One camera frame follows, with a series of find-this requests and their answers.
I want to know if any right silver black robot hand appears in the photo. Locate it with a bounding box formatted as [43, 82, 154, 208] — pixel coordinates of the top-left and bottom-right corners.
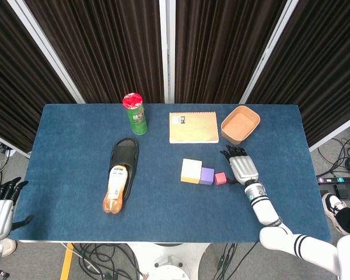
[220, 145, 260, 187]

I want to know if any medium purple cube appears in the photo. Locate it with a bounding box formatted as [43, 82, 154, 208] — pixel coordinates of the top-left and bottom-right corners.
[199, 167, 215, 186]

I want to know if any yellow and white block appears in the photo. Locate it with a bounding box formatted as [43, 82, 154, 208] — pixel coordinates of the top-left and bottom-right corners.
[180, 158, 203, 184]

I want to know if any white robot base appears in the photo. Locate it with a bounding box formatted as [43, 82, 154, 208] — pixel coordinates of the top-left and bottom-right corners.
[127, 242, 208, 280]

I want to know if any brown paper bowl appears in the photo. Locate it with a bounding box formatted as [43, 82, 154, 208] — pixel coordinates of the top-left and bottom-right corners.
[220, 105, 261, 145]

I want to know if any yellow spiral notebook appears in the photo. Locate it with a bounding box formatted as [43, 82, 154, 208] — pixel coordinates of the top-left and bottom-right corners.
[169, 111, 219, 144]

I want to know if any yellow floor tape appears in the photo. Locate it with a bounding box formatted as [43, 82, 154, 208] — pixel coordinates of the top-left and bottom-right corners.
[59, 243, 75, 280]

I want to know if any blue felt table cover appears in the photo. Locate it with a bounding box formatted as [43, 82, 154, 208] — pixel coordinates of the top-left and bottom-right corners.
[10, 103, 332, 243]

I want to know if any white black sneaker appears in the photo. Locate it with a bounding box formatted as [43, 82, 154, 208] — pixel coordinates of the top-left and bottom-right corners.
[321, 192, 350, 236]

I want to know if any black power strip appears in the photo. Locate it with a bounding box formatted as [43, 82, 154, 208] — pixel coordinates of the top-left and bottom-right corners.
[316, 175, 350, 184]

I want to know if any green chip can red lid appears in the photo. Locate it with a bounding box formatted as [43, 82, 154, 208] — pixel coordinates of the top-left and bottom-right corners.
[122, 92, 148, 137]

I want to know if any orange drink bottle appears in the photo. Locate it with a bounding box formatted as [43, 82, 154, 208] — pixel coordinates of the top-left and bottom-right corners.
[101, 164, 129, 215]

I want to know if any black rubber slipper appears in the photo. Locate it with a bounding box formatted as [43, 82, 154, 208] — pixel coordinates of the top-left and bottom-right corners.
[108, 137, 140, 202]

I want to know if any dark pleated curtain panel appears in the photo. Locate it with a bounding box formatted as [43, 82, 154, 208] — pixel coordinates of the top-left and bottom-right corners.
[246, 0, 350, 146]
[174, 0, 288, 104]
[0, 0, 76, 154]
[24, 0, 166, 104]

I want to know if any white partition frame post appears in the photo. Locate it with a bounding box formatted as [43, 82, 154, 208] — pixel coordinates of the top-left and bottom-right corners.
[159, 0, 176, 104]
[7, 0, 85, 104]
[239, 0, 306, 104]

